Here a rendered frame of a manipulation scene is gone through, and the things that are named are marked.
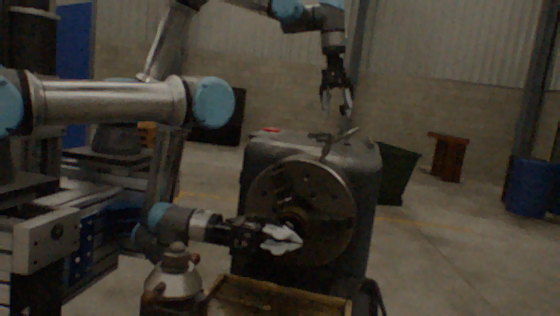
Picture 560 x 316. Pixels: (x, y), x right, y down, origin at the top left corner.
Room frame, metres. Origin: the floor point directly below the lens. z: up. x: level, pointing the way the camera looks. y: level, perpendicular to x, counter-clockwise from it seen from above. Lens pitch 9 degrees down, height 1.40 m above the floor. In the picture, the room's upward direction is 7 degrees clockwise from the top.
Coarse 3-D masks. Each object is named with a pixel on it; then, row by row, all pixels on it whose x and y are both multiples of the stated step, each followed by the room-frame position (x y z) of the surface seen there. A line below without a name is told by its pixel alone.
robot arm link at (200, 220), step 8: (192, 216) 0.87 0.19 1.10; (200, 216) 0.87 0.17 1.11; (208, 216) 0.87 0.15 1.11; (192, 224) 0.86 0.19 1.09; (200, 224) 0.86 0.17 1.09; (208, 224) 0.86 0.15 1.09; (192, 232) 0.86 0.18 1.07; (200, 232) 0.85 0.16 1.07; (192, 240) 0.88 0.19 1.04; (200, 240) 0.86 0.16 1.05
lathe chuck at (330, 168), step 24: (288, 168) 1.07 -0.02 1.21; (312, 168) 1.06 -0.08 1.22; (336, 168) 1.12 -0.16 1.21; (264, 192) 1.09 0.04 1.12; (312, 192) 1.06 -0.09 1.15; (336, 192) 1.04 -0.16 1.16; (264, 240) 1.08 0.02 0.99; (312, 240) 1.05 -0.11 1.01; (336, 240) 1.04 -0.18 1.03; (288, 264) 1.06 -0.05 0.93; (312, 264) 1.05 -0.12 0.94
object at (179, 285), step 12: (192, 264) 0.52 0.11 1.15; (156, 276) 0.49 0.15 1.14; (168, 276) 0.49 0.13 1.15; (180, 276) 0.49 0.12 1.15; (192, 276) 0.50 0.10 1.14; (144, 288) 0.49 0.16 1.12; (168, 288) 0.48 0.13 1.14; (180, 288) 0.48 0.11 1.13; (192, 288) 0.49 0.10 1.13; (168, 300) 0.47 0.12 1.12
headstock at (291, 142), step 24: (264, 144) 1.27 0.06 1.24; (288, 144) 1.27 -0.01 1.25; (312, 144) 1.31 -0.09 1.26; (336, 144) 1.41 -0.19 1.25; (360, 144) 1.53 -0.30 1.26; (264, 168) 1.24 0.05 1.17; (360, 168) 1.19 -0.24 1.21; (240, 192) 1.27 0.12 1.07; (360, 192) 1.18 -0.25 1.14; (360, 216) 1.18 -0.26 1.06; (360, 240) 1.18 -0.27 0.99; (336, 264) 1.19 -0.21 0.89; (360, 264) 1.18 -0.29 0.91
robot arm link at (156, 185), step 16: (160, 128) 0.99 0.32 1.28; (176, 128) 0.98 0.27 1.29; (160, 144) 0.98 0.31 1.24; (176, 144) 0.99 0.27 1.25; (160, 160) 0.98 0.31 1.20; (176, 160) 0.99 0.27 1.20; (160, 176) 0.98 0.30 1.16; (176, 176) 1.00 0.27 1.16; (160, 192) 0.97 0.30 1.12; (144, 208) 0.98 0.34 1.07; (144, 224) 0.97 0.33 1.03; (144, 240) 0.95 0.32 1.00
